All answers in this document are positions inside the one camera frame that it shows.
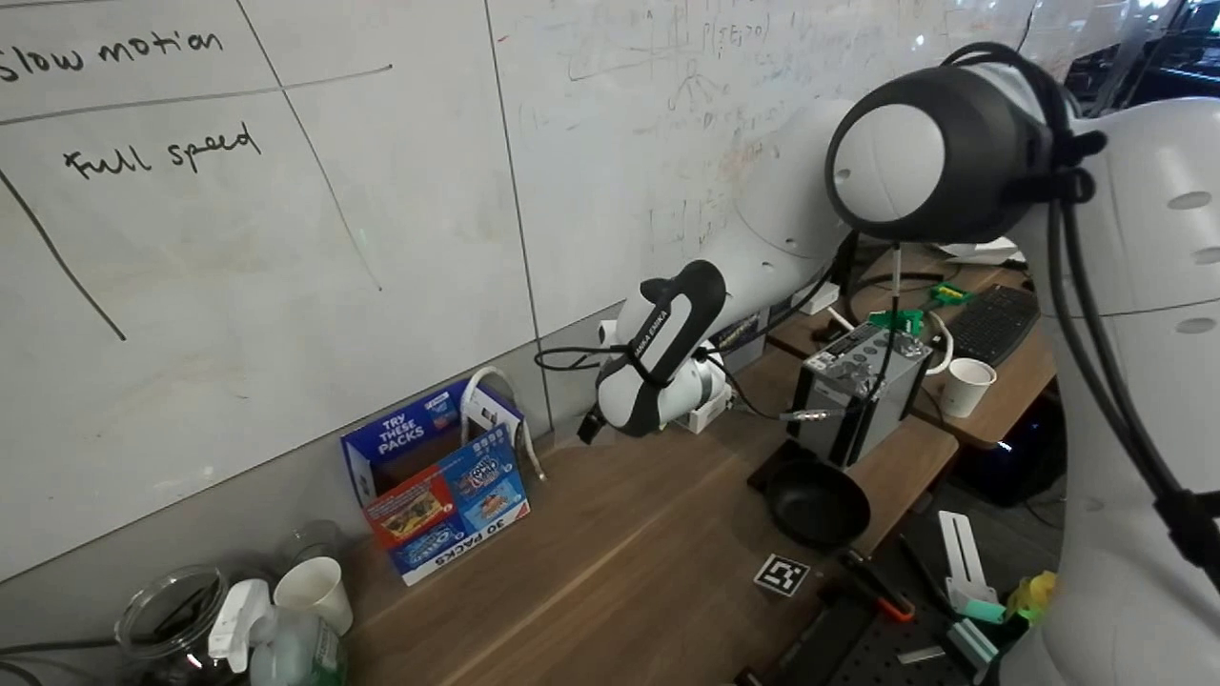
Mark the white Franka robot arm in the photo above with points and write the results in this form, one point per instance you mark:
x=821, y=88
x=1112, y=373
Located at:
x=1147, y=253

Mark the black keyboard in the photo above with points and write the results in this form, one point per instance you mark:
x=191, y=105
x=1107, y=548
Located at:
x=995, y=324

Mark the white desk papers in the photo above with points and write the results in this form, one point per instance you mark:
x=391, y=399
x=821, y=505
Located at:
x=987, y=251

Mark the white paper cup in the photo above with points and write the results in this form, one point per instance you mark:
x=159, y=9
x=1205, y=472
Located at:
x=316, y=592

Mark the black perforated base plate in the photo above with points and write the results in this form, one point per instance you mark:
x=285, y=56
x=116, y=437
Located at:
x=879, y=652

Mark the blue cardboard snack box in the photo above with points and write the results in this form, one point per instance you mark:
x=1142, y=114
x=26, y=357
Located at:
x=444, y=507

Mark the green plastic parts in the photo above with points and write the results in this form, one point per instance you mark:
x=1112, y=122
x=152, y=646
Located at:
x=909, y=319

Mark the white phone box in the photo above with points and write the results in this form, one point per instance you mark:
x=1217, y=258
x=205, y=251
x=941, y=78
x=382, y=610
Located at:
x=709, y=407

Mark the spray bottle green liquid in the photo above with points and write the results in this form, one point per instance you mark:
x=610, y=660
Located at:
x=293, y=648

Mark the large clear glass jar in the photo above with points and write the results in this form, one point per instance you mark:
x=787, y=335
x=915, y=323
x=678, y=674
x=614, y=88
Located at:
x=171, y=623

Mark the black round bowl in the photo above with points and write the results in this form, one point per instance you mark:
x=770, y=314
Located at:
x=815, y=501

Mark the white mug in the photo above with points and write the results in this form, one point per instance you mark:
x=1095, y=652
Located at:
x=967, y=387

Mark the black white fiducial tag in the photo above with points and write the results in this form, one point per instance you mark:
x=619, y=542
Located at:
x=779, y=575

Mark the plain grey battery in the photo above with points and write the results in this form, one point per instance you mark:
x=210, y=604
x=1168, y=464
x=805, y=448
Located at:
x=862, y=384

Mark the green yellow toy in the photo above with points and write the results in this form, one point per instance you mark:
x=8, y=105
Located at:
x=1034, y=596

